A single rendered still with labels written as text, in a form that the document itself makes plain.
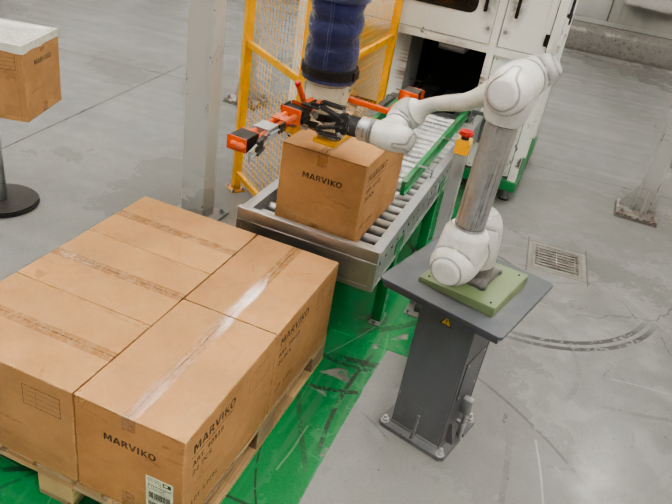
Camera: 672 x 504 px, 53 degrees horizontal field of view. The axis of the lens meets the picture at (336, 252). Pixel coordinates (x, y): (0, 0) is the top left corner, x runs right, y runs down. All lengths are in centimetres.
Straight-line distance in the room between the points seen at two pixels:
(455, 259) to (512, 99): 55
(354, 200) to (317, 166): 22
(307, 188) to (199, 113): 114
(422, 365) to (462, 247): 68
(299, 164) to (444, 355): 104
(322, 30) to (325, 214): 84
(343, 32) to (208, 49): 135
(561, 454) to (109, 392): 191
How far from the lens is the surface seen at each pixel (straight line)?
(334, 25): 262
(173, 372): 229
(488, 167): 214
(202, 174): 408
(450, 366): 268
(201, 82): 390
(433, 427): 289
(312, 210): 305
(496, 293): 251
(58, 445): 246
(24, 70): 383
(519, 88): 201
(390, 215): 340
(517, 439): 315
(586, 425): 338
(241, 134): 229
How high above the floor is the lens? 206
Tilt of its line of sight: 30 degrees down
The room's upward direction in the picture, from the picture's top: 10 degrees clockwise
